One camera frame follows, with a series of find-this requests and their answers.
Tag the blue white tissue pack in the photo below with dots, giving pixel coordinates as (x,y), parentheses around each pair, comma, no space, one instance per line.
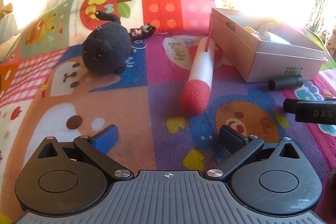
(276,39)

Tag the colourful cartoon play mat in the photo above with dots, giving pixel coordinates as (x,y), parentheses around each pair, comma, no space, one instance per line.
(46,90)

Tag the white red foam stick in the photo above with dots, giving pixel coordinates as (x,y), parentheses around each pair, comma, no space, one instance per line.
(196,91)

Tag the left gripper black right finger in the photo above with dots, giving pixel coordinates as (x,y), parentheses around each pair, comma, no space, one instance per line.
(231,140)

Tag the black plush cat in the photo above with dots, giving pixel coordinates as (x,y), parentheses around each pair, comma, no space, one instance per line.
(107,47)

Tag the yellow corn toy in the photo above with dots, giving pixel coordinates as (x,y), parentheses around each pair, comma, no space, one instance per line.
(251,30)

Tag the white cardboard box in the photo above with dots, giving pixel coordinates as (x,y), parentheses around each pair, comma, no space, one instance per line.
(258,60)

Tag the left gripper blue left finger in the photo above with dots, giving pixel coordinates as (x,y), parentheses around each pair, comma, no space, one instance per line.
(106,139)

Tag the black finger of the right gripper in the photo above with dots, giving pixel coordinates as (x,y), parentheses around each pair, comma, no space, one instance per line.
(285,82)

